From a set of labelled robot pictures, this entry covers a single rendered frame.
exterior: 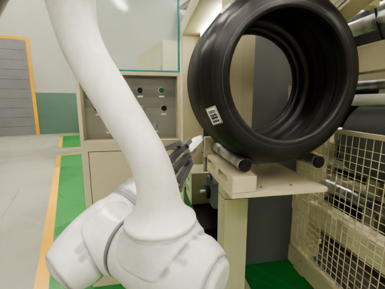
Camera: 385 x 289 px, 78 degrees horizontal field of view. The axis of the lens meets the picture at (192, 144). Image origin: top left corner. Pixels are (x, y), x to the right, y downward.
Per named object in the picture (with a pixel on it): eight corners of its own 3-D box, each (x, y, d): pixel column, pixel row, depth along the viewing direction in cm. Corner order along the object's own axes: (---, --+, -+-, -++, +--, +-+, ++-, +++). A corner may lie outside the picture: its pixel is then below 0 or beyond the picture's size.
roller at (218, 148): (212, 141, 113) (222, 142, 114) (211, 151, 113) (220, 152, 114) (240, 159, 79) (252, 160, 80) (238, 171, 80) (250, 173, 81)
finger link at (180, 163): (167, 175, 55) (170, 180, 55) (192, 151, 62) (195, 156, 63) (156, 178, 57) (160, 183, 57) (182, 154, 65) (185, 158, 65)
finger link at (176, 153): (154, 175, 57) (151, 170, 57) (180, 149, 65) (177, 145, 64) (165, 172, 54) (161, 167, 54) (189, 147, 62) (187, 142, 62)
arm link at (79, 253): (118, 222, 53) (163, 239, 46) (54, 286, 42) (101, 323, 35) (99, 184, 48) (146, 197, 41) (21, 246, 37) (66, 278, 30)
